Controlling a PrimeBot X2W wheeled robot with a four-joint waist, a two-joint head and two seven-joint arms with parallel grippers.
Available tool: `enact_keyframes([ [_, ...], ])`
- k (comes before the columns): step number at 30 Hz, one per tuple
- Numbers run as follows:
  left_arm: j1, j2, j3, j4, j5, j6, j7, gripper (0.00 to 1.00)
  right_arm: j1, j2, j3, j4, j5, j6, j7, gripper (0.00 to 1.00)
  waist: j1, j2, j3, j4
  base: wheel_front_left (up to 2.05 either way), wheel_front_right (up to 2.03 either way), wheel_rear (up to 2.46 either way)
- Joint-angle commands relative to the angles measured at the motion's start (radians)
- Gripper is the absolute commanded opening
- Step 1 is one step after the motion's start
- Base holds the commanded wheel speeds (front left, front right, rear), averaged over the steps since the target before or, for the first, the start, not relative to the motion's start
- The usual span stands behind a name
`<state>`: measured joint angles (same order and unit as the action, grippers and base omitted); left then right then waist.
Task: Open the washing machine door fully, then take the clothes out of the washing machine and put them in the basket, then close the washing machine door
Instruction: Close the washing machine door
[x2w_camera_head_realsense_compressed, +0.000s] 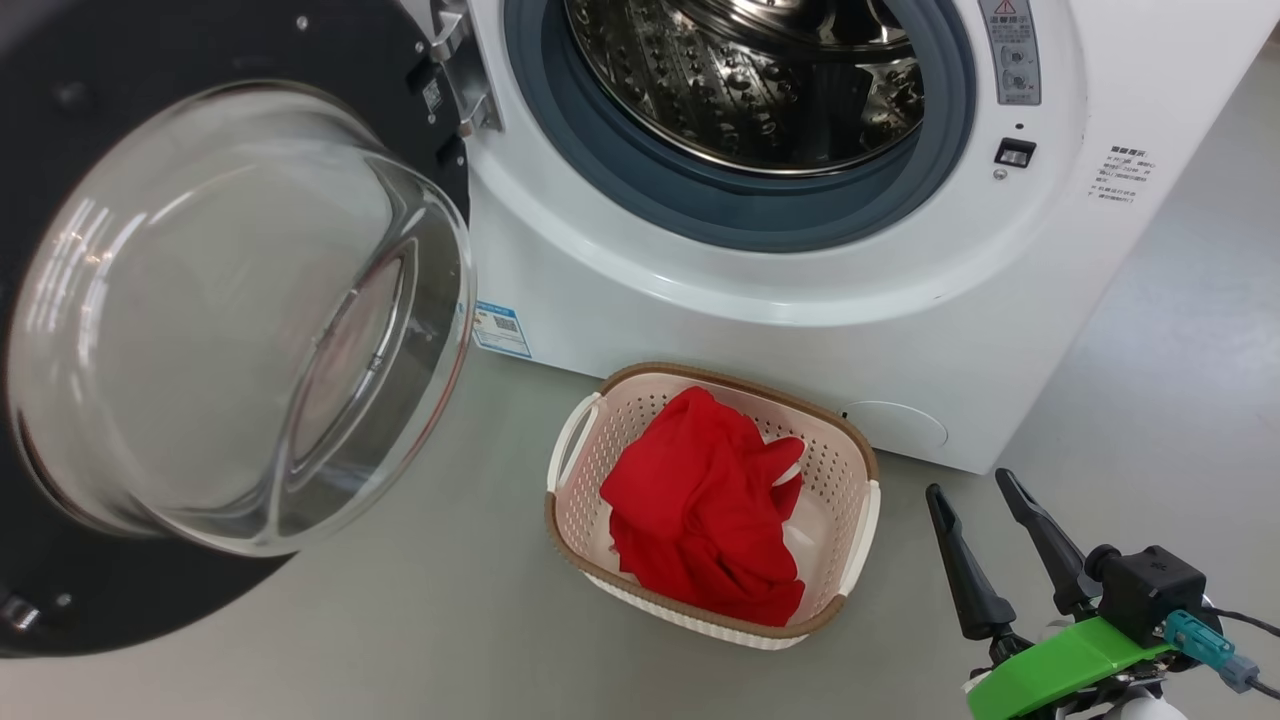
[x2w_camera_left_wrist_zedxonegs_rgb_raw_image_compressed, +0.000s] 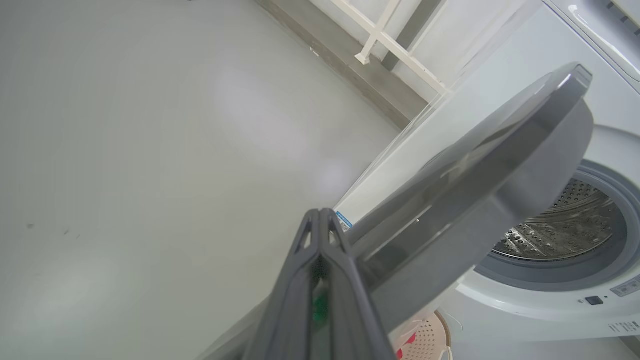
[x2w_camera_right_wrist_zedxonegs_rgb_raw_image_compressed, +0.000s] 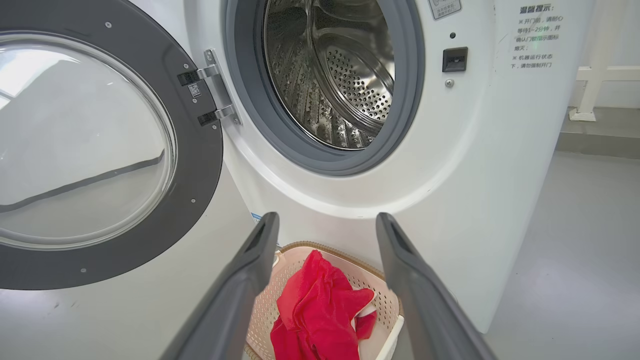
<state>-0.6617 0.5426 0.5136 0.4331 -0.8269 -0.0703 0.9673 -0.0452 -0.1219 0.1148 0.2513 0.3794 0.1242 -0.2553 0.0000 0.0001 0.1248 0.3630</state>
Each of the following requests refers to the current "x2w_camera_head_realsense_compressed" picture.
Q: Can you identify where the teal-plug right camera cable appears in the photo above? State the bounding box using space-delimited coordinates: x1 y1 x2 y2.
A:
1163 610 1280 701

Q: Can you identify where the cream perforated brown-rimmed laundry basket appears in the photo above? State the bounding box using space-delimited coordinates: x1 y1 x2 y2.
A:
545 362 883 651

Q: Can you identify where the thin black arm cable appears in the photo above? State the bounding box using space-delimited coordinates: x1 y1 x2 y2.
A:
1200 604 1280 639

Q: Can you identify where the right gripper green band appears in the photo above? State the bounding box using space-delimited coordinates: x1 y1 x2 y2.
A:
925 467 1181 720

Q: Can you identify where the red garment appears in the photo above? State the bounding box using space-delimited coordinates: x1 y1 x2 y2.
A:
598 385 807 628

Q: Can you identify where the white front-loading washing machine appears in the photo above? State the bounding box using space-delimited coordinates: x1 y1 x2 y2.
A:
395 0 1280 476

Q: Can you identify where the black glass washing machine door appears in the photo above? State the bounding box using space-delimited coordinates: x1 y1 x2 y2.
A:
0 0 477 659

